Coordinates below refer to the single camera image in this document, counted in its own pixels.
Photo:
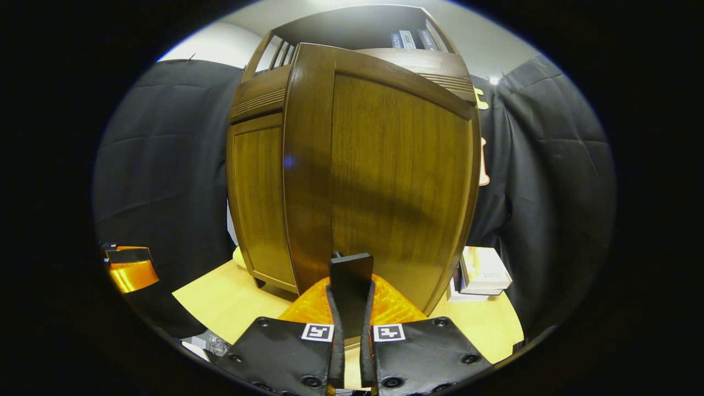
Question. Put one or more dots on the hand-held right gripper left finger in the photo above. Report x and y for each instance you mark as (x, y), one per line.
(336, 357)

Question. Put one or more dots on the brown wooden shoe cabinet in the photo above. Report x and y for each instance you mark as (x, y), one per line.
(258, 99)

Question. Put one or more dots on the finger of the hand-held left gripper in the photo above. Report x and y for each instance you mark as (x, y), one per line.
(135, 275)

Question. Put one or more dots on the pale crumpled object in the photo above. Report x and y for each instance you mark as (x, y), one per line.
(209, 345)

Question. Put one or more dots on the thick white book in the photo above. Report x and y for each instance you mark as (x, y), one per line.
(487, 269)

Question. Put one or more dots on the wooden cabinet door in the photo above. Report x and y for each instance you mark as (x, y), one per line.
(396, 181)
(261, 203)

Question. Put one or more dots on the thin white book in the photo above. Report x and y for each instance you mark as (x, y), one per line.
(467, 297)

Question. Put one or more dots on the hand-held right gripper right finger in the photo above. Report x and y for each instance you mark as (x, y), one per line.
(367, 357)

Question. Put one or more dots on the black backdrop cloth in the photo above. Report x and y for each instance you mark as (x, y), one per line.
(165, 165)

